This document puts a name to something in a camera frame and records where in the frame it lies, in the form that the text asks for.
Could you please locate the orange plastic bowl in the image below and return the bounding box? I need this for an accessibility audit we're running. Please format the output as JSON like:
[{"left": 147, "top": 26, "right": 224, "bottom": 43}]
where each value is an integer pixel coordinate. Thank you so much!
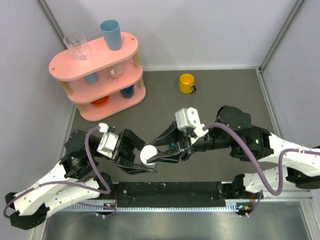
[{"left": 91, "top": 95, "right": 110, "bottom": 107}]

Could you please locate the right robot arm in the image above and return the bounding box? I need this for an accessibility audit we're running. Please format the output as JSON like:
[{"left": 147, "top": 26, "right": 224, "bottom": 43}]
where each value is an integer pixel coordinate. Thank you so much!
[{"left": 140, "top": 105, "right": 320, "bottom": 198}]

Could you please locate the pink three-tier wooden shelf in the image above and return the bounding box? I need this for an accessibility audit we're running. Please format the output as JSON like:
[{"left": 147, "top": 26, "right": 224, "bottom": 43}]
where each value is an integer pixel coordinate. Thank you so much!
[{"left": 48, "top": 32, "right": 146, "bottom": 122}]

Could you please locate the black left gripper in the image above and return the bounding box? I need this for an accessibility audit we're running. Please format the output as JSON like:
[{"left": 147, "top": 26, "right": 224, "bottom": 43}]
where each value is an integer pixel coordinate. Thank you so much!
[{"left": 91, "top": 129, "right": 160, "bottom": 174}]

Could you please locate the white bottle cap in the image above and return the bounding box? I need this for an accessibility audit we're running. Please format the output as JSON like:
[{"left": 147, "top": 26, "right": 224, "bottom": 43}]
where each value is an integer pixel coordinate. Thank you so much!
[{"left": 140, "top": 145, "right": 158, "bottom": 164}]

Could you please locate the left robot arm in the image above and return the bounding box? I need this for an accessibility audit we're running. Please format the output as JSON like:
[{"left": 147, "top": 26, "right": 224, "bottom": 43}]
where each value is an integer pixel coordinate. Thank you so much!
[{"left": 3, "top": 123, "right": 159, "bottom": 230}]

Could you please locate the clear drinking glass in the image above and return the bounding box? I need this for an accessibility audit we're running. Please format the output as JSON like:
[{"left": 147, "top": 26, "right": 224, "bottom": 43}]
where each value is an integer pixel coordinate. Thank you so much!
[{"left": 63, "top": 31, "right": 91, "bottom": 61}]

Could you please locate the yellow mug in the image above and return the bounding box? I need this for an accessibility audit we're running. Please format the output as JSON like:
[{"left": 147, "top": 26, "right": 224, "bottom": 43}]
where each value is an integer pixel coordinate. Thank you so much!
[{"left": 179, "top": 73, "right": 197, "bottom": 94}]

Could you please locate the light blue plastic tumbler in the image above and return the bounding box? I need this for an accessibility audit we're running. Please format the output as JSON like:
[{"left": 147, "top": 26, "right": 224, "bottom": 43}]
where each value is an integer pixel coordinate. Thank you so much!
[{"left": 100, "top": 19, "right": 122, "bottom": 51}]

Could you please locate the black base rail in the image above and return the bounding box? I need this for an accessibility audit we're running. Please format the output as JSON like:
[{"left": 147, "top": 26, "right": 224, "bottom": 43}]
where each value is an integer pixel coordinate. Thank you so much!
[{"left": 114, "top": 181, "right": 237, "bottom": 208}]

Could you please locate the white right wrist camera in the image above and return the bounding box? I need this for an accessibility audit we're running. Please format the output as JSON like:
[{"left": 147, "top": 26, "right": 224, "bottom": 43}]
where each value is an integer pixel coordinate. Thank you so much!
[{"left": 175, "top": 107, "right": 209, "bottom": 138}]

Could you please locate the white pill bottle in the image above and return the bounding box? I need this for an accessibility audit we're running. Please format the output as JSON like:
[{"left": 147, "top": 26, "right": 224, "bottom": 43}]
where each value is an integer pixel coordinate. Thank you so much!
[{"left": 142, "top": 162, "right": 158, "bottom": 169}]

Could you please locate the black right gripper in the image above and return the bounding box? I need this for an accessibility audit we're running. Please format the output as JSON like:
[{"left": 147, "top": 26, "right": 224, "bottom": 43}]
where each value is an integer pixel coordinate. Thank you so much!
[{"left": 145, "top": 121, "right": 234, "bottom": 164}]

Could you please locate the dark blue faceted cup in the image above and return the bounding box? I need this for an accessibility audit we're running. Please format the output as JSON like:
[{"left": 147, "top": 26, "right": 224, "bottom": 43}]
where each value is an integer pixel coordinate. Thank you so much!
[{"left": 120, "top": 85, "right": 135, "bottom": 99}]

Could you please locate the small light blue cup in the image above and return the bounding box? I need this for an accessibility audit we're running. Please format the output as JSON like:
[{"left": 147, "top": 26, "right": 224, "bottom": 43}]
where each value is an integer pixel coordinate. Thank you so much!
[{"left": 84, "top": 72, "right": 99, "bottom": 84}]

